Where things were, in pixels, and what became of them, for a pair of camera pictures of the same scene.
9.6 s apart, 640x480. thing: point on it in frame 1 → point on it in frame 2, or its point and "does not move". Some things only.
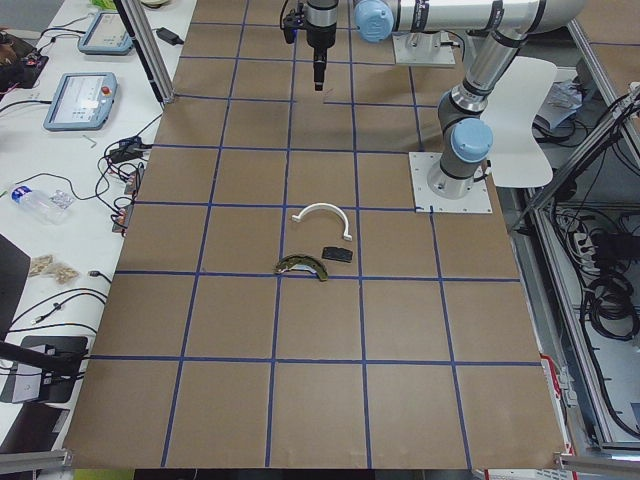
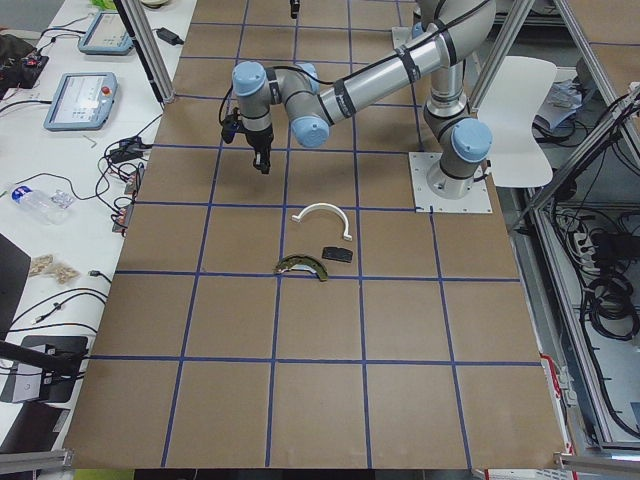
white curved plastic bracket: [346, 235] does not move
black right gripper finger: [323, 69] → [295, 6]
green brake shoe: [302, 262] does not move
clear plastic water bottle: [55, 206] does not move
